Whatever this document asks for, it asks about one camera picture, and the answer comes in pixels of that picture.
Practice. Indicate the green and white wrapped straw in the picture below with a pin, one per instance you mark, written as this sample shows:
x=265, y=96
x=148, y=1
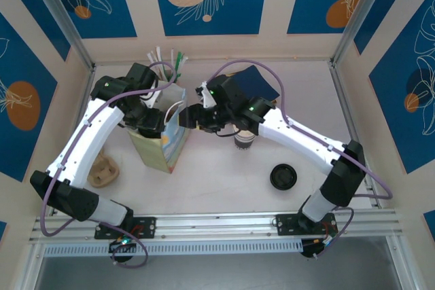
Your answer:
x=183, y=60

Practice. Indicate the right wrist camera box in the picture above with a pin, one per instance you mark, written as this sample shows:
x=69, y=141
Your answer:
x=205, y=98

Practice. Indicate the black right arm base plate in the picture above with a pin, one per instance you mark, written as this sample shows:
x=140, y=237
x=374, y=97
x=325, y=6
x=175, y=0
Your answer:
x=287, y=225

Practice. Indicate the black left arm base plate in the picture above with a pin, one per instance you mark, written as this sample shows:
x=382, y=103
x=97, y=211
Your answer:
x=146, y=227

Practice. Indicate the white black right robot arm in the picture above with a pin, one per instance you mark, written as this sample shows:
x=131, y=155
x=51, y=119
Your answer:
x=299, y=140

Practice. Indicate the grey metal panel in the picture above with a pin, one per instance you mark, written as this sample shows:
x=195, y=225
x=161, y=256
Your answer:
x=238, y=273

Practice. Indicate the printed paper gift bag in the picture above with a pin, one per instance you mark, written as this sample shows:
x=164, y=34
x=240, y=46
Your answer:
x=173, y=144

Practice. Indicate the navy blue paper napkin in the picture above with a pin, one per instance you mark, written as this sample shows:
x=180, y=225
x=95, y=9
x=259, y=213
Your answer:
x=261, y=83

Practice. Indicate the black plastic cup lid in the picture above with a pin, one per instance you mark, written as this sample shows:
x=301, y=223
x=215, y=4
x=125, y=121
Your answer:
x=283, y=177

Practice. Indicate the aluminium front rail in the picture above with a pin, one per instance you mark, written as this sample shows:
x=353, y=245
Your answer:
x=210, y=225

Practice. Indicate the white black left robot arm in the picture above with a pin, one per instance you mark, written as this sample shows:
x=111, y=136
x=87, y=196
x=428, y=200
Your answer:
x=85, y=140

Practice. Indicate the beige pulp cup carrier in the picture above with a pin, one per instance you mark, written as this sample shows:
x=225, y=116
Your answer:
x=102, y=174

